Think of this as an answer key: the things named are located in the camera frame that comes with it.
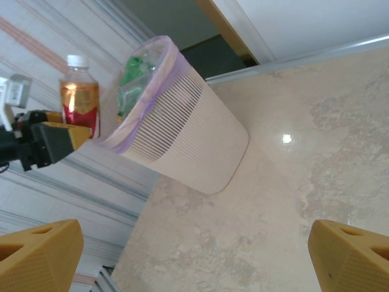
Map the beige slotted plastic bin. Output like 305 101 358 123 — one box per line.
100 35 250 195

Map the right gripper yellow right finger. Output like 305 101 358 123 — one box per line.
307 219 389 292

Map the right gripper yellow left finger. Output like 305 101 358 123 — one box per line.
0 218 83 292

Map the wooden door frame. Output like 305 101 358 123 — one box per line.
193 0 261 66

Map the red gold label bottle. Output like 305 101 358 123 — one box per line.
59 54 101 139

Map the green soda bottle yellow cap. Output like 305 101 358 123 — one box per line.
116 86 147 123
120 55 156 88

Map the pink plastic bin liner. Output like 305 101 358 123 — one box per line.
100 35 205 155

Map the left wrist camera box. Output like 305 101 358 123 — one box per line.
0 74 33 131

